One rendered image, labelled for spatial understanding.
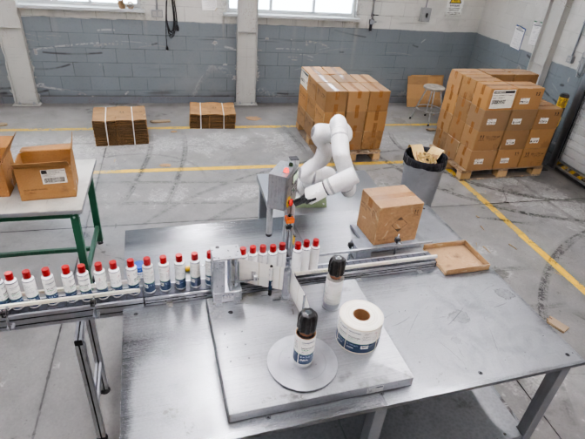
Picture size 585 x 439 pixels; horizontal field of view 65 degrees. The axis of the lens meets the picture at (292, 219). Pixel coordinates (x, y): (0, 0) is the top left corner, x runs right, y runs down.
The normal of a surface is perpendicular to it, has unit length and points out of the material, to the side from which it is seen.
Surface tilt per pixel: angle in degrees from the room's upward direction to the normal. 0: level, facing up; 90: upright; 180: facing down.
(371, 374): 0
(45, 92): 90
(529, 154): 88
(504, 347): 0
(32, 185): 90
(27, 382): 0
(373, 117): 89
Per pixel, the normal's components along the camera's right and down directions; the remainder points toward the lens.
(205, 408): 0.07, -0.84
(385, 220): 0.32, 0.52
